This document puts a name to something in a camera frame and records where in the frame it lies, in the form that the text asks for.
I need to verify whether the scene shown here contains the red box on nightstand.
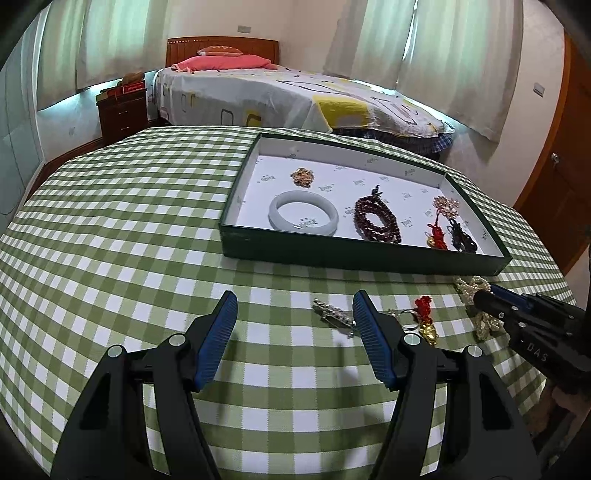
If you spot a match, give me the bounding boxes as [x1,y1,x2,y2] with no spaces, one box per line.
[106,72,145,97]

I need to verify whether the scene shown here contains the dark red bead necklace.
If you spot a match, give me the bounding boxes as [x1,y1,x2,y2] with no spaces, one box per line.
[352,184,403,245]

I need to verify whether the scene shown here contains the pink pillow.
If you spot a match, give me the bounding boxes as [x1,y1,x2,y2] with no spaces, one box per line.
[171,54,277,72]

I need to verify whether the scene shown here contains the pale jade bangle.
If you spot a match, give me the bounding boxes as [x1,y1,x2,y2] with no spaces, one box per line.
[267,190,339,236]

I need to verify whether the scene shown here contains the red tassel gold charm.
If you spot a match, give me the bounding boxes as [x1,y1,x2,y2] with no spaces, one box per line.
[427,211,448,251]

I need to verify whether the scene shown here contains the small gold brooch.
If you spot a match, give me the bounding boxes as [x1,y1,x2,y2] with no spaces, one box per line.
[290,167,315,188]

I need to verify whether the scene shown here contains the window curtain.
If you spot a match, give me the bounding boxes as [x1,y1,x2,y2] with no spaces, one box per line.
[37,0,169,110]
[324,0,524,142]

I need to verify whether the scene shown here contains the black bead charm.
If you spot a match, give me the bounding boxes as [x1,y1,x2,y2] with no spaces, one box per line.
[448,219,478,253]

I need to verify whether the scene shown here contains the cream pearl necklace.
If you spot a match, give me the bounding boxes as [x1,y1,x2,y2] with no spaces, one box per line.
[452,275,506,342]

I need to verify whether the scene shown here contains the rose gold flower brooch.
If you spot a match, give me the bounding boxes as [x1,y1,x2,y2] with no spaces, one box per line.
[433,196,460,220]

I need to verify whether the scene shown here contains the orange patterned pillow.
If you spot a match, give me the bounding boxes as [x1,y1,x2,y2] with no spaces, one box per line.
[197,45,243,57]

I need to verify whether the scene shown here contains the silver rhinestone brooch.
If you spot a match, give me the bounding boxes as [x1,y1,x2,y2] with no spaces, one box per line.
[311,299,356,338]

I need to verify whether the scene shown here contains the green checkered tablecloth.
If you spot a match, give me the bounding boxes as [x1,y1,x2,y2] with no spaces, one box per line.
[0,125,578,480]

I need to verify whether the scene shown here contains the bed with patterned sheet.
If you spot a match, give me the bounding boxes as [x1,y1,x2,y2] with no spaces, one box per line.
[152,67,455,156]

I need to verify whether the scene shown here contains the left window curtain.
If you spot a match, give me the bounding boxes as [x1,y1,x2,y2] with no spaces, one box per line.
[37,0,169,110]

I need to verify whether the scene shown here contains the dark wooden nightstand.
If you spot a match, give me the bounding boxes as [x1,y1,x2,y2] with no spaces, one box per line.
[96,87,148,145]

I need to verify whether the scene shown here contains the wooden headboard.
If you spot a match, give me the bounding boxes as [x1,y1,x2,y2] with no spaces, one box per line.
[165,36,280,67]

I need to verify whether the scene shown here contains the wooden door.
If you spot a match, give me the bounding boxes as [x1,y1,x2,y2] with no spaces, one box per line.
[515,36,590,274]

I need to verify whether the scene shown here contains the right window curtain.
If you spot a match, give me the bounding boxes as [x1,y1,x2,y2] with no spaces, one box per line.
[324,0,524,142]

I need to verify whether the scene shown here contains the dark green jewelry tray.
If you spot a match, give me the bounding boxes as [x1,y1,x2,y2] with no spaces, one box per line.
[218,133,512,276]

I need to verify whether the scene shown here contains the glass wardrobe door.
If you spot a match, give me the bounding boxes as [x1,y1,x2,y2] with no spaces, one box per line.
[0,14,45,230]

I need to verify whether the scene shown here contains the red knot gold pig charm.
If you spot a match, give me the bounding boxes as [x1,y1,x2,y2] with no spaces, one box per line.
[407,295,439,346]

